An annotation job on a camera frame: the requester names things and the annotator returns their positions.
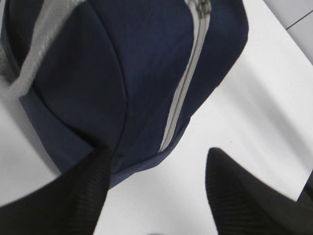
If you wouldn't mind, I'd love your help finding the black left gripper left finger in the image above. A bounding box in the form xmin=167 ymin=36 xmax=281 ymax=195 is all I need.
xmin=0 ymin=147 xmax=113 ymax=235

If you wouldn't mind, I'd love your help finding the navy blue lunch bag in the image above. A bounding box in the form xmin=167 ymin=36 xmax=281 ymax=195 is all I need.
xmin=0 ymin=0 xmax=248 ymax=187

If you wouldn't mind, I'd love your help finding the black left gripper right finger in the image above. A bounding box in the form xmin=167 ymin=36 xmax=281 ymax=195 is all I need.
xmin=205 ymin=148 xmax=313 ymax=235

